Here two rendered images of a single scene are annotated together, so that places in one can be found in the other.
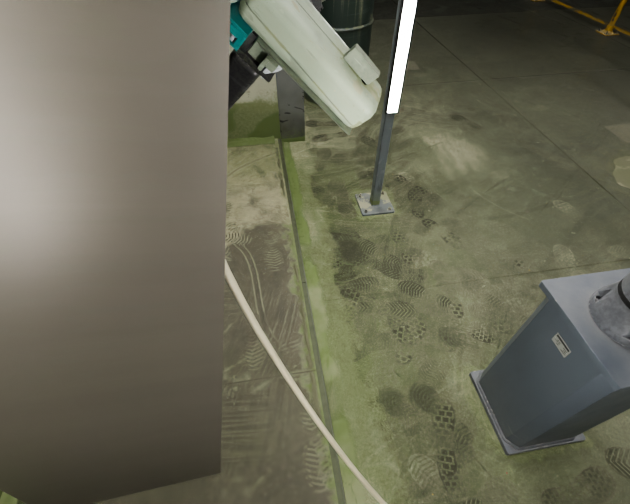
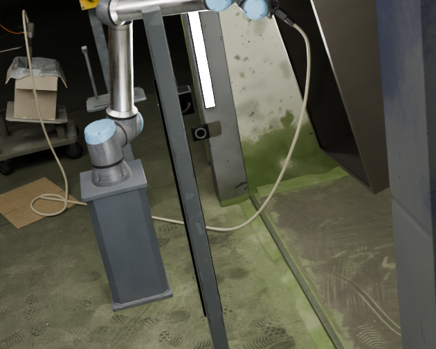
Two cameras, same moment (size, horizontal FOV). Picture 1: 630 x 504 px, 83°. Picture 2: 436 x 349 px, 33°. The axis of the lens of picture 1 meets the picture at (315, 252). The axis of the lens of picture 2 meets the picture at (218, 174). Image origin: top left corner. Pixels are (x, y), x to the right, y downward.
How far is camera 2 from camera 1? 372 cm
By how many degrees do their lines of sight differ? 107
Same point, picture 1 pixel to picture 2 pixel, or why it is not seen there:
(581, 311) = (134, 176)
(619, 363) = (133, 164)
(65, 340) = (307, 25)
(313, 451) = (291, 238)
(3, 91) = not seen: outside the picture
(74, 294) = (298, 14)
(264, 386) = (335, 255)
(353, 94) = not seen: hidden behind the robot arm
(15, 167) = not seen: outside the picture
